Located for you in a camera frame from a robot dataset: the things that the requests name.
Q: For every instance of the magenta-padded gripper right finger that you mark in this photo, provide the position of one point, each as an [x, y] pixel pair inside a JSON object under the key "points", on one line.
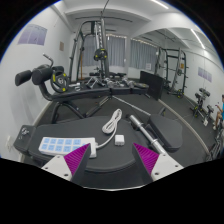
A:
{"points": [[146, 158]]}

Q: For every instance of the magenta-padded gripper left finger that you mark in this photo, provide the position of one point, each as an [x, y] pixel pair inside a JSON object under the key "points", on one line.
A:
{"points": [[77, 158]]}

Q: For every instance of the chrome barbell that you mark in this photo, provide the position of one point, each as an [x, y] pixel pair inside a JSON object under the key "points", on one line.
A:
{"points": [[143, 131]]}

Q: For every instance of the black padded seat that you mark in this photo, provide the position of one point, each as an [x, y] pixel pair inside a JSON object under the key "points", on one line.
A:
{"points": [[21, 145], [166, 133]]}

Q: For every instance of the metal spring collar clip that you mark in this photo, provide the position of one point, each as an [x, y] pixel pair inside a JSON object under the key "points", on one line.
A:
{"points": [[25, 132]]}

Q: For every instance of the black weight bench with rollers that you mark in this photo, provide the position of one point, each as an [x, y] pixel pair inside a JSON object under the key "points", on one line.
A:
{"points": [[86, 93]]}

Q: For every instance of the black square box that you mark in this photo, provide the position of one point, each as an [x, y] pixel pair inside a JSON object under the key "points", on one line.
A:
{"points": [[153, 85]]}

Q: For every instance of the dumbbell rack stand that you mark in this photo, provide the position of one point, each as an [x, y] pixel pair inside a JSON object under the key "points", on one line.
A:
{"points": [[201, 106]]}

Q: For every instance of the black weight plate yellow marks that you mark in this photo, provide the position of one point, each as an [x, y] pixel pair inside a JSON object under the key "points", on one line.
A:
{"points": [[60, 81]]}

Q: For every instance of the group of dumbbells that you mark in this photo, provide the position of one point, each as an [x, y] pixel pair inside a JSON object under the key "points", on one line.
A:
{"points": [[116, 82]]}

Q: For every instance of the person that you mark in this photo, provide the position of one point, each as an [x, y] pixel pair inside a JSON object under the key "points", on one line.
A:
{"points": [[220, 111]]}

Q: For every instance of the black power rack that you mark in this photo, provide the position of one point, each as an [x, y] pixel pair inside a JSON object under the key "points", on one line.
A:
{"points": [[181, 71]]}

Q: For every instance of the grey window curtain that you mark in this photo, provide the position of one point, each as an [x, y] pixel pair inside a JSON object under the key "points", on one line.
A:
{"points": [[116, 50], [143, 55]]}

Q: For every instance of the grey smith machine rack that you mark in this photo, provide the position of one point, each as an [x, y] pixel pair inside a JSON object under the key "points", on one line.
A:
{"points": [[101, 53]]}

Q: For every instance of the long ceiling light strip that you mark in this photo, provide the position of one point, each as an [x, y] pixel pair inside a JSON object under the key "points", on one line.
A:
{"points": [[159, 4], [198, 39]]}

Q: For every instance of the white wall socket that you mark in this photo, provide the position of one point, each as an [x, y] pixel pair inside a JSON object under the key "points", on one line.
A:
{"points": [[8, 141]]}

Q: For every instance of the small purple wall poster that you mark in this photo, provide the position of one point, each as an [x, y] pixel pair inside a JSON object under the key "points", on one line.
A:
{"points": [[205, 74]]}

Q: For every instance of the small brown wall board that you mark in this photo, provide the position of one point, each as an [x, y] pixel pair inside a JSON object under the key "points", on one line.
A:
{"points": [[61, 45]]}

